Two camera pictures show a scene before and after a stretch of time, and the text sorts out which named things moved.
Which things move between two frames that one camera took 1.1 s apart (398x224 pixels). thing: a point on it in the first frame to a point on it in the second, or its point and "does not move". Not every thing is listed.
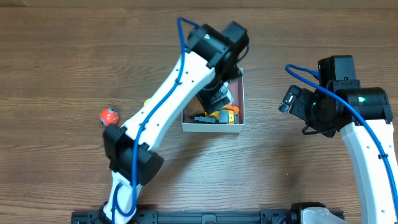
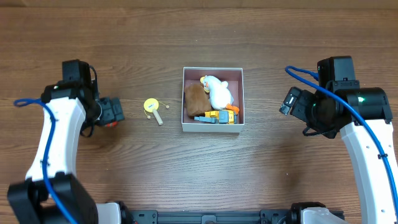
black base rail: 197,217 does not move
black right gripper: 302,106 does not move
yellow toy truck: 228,117 does not move
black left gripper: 214,104 to 113,111
